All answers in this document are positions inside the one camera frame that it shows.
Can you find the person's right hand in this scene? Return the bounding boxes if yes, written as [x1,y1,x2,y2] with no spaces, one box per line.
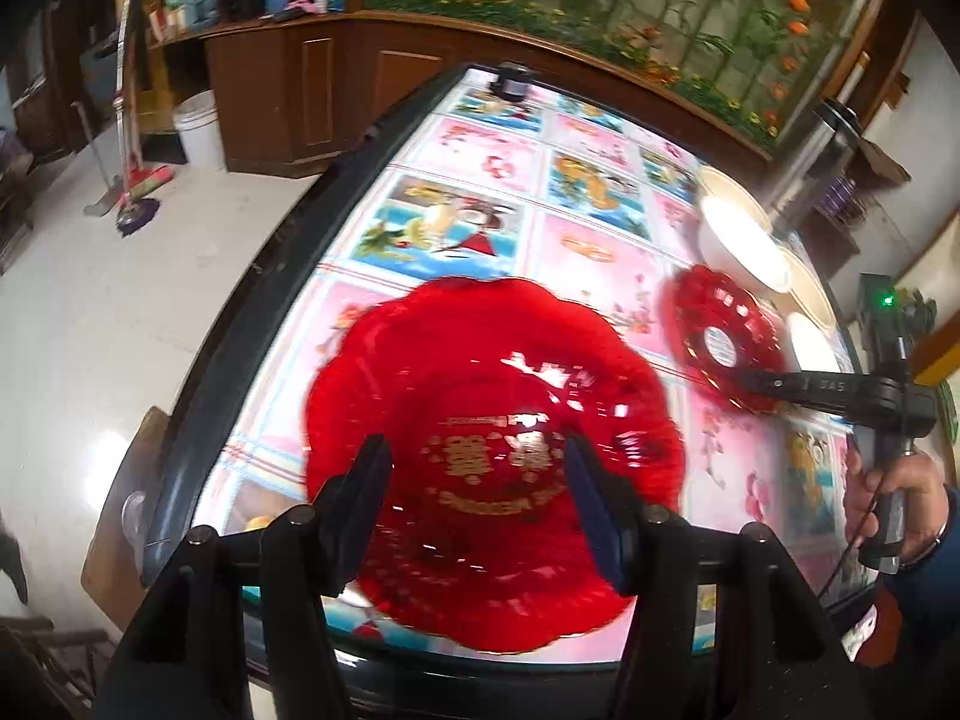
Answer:
[844,444,951,569]

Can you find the small red plate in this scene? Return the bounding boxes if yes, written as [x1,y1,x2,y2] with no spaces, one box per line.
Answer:
[660,265,797,415]

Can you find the cardboard box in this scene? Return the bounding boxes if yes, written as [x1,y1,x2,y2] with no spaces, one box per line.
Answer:
[857,133,913,186]

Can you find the wooden chair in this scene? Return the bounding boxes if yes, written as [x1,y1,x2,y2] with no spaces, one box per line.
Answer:
[0,615,115,720]

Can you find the white metal plate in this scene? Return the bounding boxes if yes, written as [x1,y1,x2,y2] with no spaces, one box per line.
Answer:
[776,244,839,331]

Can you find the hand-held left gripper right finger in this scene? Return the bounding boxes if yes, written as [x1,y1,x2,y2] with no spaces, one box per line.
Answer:
[562,436,856,720]

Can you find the white bucket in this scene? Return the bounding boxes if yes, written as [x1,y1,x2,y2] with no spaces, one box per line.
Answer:
[172,90,227,172]

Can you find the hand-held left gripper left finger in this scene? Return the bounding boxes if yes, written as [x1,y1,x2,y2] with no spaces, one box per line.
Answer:
[94,435,395,720]

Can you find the person's right forearm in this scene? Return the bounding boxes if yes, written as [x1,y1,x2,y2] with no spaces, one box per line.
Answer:
[896,487,960,580]

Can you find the fish tank with flower backdrop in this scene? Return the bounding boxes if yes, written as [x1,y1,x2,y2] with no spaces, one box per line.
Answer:
[366,0,880,142]

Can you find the colourful broom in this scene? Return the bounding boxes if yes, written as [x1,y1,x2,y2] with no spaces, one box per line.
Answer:
[112,0,176,212]

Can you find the small black device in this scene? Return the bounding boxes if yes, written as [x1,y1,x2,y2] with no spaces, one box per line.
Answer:
[487,61,537,100]

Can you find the dark wooden shelf unit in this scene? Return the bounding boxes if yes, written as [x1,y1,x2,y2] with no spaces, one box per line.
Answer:
[11,0,98,162]

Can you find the steel thermos kettle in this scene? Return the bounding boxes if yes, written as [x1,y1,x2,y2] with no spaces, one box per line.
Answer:
[772,97,863,220]

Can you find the brown cardboard piece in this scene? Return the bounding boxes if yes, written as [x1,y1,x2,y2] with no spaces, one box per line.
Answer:
[81,405,170,632]

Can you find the purple mop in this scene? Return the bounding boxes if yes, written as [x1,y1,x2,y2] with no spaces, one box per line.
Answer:
[116,199,161,239]

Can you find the printed fruit tablecloth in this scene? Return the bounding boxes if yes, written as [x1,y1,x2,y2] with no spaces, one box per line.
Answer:
[191,67,878,661]

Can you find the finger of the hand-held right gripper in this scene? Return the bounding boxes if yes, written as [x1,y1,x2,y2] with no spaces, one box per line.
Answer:
[739,369,875,415]

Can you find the brown wooden cabinet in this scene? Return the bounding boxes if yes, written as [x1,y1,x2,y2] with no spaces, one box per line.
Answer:
[202,11,773,181]

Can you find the large red plate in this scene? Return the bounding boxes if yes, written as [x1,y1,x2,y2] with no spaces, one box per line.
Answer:
[304,276,687,650]

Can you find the floor squeegee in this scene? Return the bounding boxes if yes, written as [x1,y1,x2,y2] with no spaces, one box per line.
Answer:
[71,99,125,220]

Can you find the black cable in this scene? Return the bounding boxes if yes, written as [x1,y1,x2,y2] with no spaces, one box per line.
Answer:
[817,450,912,610]

